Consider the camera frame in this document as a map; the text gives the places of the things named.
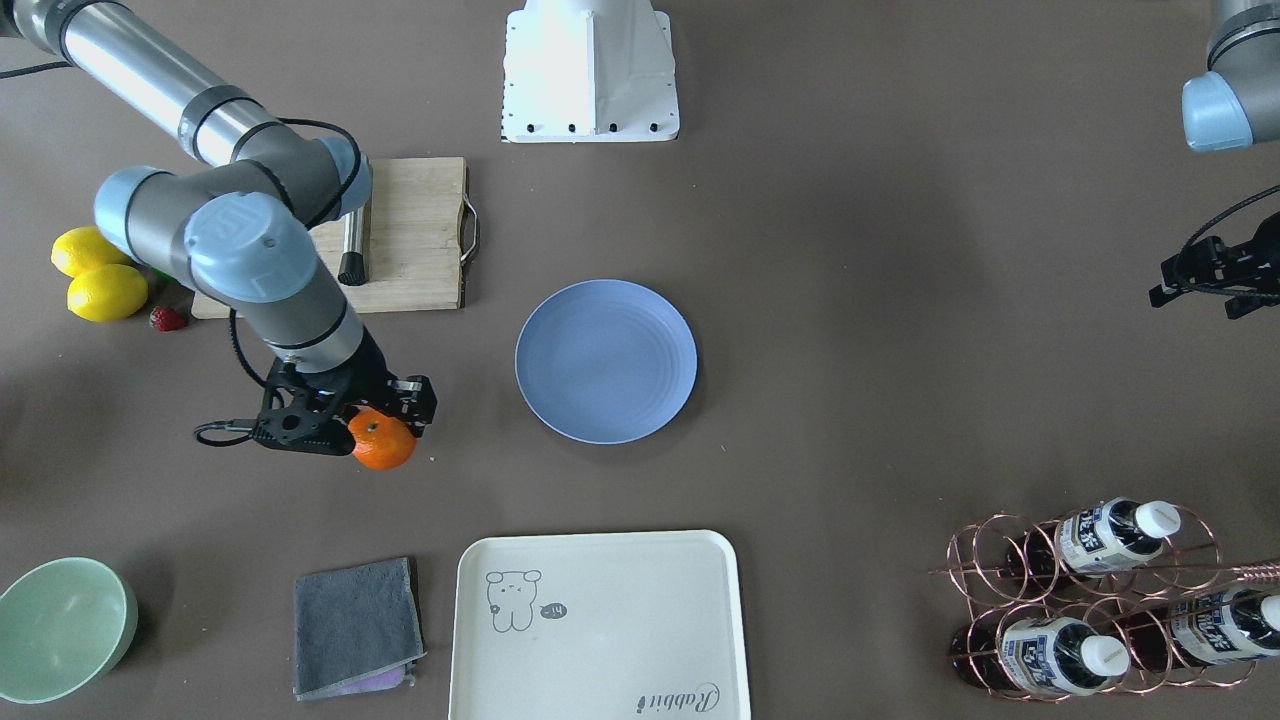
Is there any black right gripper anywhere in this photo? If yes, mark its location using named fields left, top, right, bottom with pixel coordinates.
left=270, top=331, right=438, bottom=439

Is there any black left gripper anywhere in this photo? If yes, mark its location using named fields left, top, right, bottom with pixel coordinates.
left=1148, top=213, right=1279, bottom=320

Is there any orange mandarin fruit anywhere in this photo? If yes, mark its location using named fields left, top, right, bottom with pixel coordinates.
left=347, top=406, right=417, bottom=471

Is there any blue round plate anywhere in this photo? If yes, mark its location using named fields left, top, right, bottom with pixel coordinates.
left=515, top=279, right=699, bottom=445

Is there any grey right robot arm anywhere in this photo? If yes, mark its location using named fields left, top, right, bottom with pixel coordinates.
left=3, top=1, right=436, bottom=456

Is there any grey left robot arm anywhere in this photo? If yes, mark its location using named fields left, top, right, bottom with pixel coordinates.
left=1149, top=1, right=1279, bottom=319

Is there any steel muddler black tip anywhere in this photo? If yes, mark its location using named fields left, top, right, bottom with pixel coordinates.
left=337, top=200, right=372, bottom=287

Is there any wooden cutting board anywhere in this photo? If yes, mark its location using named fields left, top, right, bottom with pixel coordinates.
left=189, top=156, right=483, bottom=322

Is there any grey folded cloth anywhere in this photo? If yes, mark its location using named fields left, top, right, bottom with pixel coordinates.
left=292, top=557, right=426, bottom=702

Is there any red strawberry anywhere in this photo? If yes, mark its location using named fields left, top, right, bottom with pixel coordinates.
left=148, top=306, right=189, bottom=332

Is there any front tea bottle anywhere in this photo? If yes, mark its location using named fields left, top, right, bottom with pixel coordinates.
left=1002, top=497, right=1183, bottom=588

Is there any tea bottle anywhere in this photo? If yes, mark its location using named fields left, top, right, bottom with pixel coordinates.
left=1119, top=585, right=1279, bottom=673
left=1002, top=497, right=1183, bottom=588
left=948, top=618, right=1132, bottom=700

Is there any cream rabbit tray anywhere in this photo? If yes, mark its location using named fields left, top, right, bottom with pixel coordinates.
left=448, top=530, right=753, bottom=719

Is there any lower whole lemon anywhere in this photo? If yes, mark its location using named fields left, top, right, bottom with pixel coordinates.
left=67, top=264, right=148, bottom=323

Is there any whole lemon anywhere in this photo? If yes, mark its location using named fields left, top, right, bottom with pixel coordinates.
left=50, top=225, right=132, bottom=279
left=67, top=264, right=148, bottom=323

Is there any back tea bottle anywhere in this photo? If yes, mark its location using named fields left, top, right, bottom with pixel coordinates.
left=1119, top=585, right=1279, bottom=673

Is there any upper whole lemon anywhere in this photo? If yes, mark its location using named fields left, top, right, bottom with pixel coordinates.
left=50, top=225, right=132, bottom=279

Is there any green ceramic bowl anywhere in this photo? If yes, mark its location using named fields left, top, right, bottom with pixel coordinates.
left=1, top=557, right=138, bottom=705

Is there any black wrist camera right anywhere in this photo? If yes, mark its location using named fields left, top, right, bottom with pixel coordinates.
left=250, top=387, right=356, bottom=456

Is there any copper wire bottle rack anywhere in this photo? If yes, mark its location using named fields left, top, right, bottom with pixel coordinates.
left=943, top=502, right=1277, bottom=702

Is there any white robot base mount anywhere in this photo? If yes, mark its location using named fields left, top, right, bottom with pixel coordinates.
left=500, top=1, right=681, bottom=143

